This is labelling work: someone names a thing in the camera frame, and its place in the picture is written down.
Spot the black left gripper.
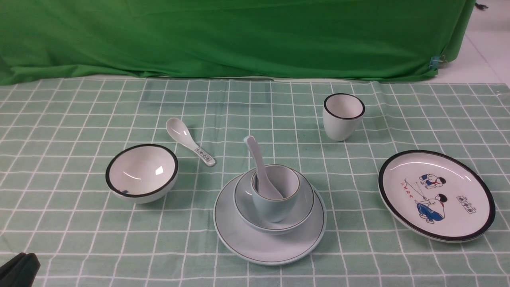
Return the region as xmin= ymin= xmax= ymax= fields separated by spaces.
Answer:
xmin=0 ymin=252 xmax=41 ymax=287

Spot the pale blue shallow bowl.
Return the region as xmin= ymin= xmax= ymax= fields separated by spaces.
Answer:
xmin=233 ymin=169 xmax=317 ymax=235

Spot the plain white ceramic spoon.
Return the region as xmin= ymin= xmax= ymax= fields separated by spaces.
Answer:
xmin=244 ymin=136 xmax=283 ymax=200

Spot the pale blue ceramic cup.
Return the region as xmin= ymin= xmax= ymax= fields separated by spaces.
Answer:
xmin=251 ymin=165 xmax=300 ymax=223

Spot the green checked tablecloth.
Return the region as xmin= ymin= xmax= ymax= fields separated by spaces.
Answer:
xmin=0 ymin=78 xmax=510 ymax=287

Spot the white bowl black rim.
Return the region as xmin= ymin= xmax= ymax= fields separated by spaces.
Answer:
xmin=104 ymin=143 xmax=180 ymax=204

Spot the pale blue round plate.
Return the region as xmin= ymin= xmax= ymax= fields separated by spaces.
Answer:
xmin=213 ymin=174 xmax=327 ymax=266

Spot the white cup black rim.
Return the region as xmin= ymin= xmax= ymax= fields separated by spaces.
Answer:
xmin=322 ymin=93 xmax=366 ymax=142

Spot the white cartoon plate black rim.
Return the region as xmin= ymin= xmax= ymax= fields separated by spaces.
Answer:
xmin=378 ymin=149 xmax=496 ymax=243

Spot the green backdrop cloth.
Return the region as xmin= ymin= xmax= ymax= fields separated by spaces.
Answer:
xmin=0 ymin=0 xmax=474 ymax=85

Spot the blue clip on backdrop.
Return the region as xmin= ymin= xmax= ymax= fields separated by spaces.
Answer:
xmin=428 ymin=56 xmax=442 ymax=71

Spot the white spoon with printed handle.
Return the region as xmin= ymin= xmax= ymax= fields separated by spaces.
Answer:
xmin=166 ymin=118 xmax=216 ymax=167

